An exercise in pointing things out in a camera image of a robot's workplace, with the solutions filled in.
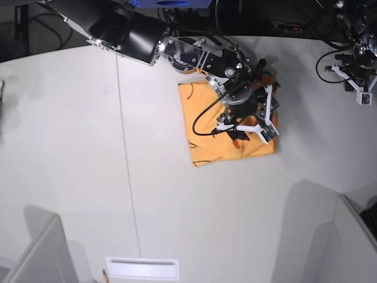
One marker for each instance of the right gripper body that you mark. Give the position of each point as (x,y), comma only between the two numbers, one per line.
(251,108)

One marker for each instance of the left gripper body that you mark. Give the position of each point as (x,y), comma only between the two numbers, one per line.
(358,64)

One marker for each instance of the orange yellow T-shirt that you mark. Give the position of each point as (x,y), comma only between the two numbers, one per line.
(197,96)

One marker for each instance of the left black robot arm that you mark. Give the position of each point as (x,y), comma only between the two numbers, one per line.
(359,22)

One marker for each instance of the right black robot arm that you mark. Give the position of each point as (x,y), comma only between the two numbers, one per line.
(110,26)

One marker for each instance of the right grey partition panel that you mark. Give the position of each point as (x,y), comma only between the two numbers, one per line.
(356,256)

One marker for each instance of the grey partition panel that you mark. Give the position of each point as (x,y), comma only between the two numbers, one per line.
(356,256)
(46,259)

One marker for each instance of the white table slot plate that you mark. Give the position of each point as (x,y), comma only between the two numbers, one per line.
(143,269)

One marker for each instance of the pencil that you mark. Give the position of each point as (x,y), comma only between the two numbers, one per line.
(106,280)

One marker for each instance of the left grey partition panel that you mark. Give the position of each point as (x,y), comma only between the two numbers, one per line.
(46,259)

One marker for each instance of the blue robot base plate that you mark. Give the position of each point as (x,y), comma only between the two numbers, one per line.
(171,3)

